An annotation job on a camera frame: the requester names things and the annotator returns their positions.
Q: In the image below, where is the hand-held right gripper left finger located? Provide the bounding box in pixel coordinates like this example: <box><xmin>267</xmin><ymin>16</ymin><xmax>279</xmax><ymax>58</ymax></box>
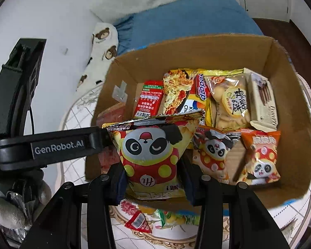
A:
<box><xmin>19</xmin><ymin>164</ymin><xmax>128</xmax><ymax>249</ymax></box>

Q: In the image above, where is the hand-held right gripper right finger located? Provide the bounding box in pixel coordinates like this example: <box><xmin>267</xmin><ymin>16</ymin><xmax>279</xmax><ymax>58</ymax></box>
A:
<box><xmin>178</xmin><ymin>158</ymin><xmax>292</xmax><ymax>249</ymax></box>

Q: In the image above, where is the brown panda snack packet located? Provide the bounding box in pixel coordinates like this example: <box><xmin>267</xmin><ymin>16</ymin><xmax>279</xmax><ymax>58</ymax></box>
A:
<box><xmin>192</xmin><ymin>125</ymin><xmax>243</xmax><ymax>184</ymax></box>

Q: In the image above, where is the yellow panda snack packet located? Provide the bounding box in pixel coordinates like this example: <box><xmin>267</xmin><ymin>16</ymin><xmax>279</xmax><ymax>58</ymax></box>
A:
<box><xmin>102</xmin><ymin>110</ymin><xmax>204</xmax><ymax>201</ymax></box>

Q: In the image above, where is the reddish-brown snack packet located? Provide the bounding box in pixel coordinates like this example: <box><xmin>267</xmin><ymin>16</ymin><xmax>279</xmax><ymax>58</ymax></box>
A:
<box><xmin>96</xmin><ymin>103</ymin><xmax>127</xmax><ymax>125</ymax></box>

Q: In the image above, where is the orange panda snack packet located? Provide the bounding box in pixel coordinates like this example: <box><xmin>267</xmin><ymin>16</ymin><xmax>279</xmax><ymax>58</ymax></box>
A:
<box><xmin>236</xmin><ymin>131</ymin><xmax>282</xmax><ymax>186</ymax></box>

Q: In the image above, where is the red long snack packet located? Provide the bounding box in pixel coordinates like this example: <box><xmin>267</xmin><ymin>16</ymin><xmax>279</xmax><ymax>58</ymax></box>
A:
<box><xmin>133</xmin><ymin>80</ymin><xmax>164</xmax><ymax>118</ymax></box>

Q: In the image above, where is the yellow cookie packet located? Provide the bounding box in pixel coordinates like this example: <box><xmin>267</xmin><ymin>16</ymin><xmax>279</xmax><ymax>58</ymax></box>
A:
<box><xmin>203</xmin><ymin>69</ymin><xmax>252</xmax><ymax>133</ymax></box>

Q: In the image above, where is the instant noodle packet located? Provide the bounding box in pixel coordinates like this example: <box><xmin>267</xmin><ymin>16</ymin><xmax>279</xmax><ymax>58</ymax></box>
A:
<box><xmin>162</xmin><ymin>68</ymin><xmax>215</xmax><ymax>127</ymax></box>

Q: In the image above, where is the white chocolate stick box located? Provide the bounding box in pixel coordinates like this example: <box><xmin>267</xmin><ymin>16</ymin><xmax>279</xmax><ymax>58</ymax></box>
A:
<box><xmin>249</xmin><ymin>73</ymin><xmax>279</xmax><ymax>132</ymax></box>

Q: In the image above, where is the cardboard box blue print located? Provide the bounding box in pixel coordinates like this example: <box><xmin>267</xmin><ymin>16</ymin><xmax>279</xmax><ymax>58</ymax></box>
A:
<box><xmin>85</xmin><ymin>33</ymin><xmax>311</xmax><ymax>208</ymax></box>

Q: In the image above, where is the green packet with round snacks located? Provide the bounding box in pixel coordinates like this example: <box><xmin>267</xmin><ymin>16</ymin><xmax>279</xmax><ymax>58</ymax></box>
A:
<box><xmin>153</xmin><ymin>209</ymin><xmax>200</xmax><ymax>229</ymax></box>

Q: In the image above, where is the small red snack packet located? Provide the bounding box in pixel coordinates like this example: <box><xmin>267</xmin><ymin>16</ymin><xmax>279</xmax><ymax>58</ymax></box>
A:
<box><xmin>124</xmin><ymin>210</ymin><xmax>153</xmax><ymax>233</ymax></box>

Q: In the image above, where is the white checked floral quilt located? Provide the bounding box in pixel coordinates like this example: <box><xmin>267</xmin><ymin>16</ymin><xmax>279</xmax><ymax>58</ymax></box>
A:
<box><xmin>58</xmin><ymin>75</ymin><xmax>311</xmax><ymax>249</ymax></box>

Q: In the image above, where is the white bear print pillow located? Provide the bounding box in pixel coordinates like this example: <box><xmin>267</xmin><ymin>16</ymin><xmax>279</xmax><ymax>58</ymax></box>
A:
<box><xmin>76</xmin><ymin>22</ymin><xmax>119</xmax><ymax>92</ymax></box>

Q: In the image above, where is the blue bed sheet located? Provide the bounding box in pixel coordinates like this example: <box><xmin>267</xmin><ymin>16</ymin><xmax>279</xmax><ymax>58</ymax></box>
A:
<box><xmin>113</xmin><ymin>0</ymin><xmax>263</xmax><ymax>56</ymax></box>

